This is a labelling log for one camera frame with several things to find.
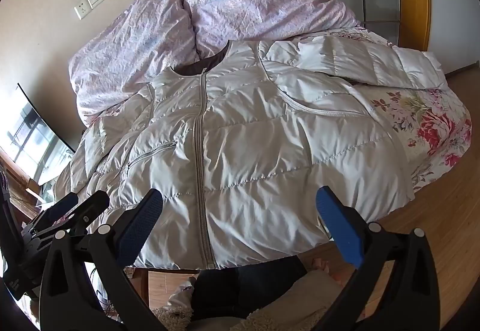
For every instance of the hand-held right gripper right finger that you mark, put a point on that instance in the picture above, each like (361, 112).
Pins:
(339, 224)

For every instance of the person's dark trouser legs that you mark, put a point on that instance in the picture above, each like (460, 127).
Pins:
(232, 286)

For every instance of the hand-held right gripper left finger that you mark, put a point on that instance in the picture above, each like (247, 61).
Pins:
(144, 222)

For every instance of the white pillow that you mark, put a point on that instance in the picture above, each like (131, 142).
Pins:
(243, 147)

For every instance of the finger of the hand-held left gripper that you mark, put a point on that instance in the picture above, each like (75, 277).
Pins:
(63, 205)
(93, 203)

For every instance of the floral bed sheet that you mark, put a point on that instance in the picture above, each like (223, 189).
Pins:
(431, 128)

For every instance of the white wall socket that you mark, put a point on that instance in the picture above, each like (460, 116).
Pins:
(81, 10)

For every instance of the wooden side table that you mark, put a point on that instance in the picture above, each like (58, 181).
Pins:
(18, 181)

